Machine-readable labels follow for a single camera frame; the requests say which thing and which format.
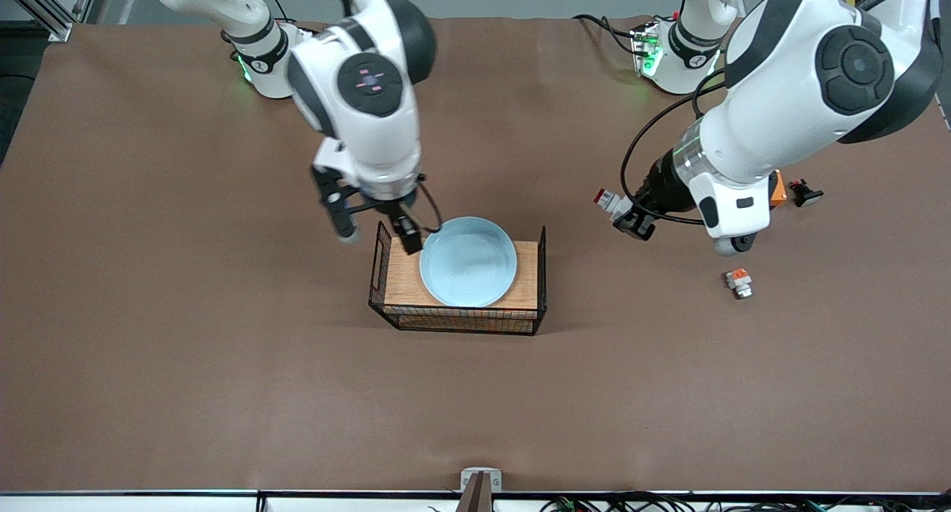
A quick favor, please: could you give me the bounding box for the red pushbutton switch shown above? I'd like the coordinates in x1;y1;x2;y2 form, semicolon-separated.
594;187;634;220

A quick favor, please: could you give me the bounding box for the light blue plate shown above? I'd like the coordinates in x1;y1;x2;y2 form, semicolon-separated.
419;216;519;308

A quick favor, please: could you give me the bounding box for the brown table cover sheet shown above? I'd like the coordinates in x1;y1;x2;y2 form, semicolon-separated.
0;16;951;494

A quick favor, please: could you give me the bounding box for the black wire rack wooden top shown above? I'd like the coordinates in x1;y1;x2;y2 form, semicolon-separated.
369;221;548;337

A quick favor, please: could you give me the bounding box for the small black red switch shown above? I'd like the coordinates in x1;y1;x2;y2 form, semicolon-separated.
789;179;824;208

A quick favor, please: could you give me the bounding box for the tangled black cable bundle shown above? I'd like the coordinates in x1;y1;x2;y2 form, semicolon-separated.
541;492;951;512

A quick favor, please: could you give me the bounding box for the white table edge rail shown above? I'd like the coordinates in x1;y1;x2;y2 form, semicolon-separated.
0;490;951;512

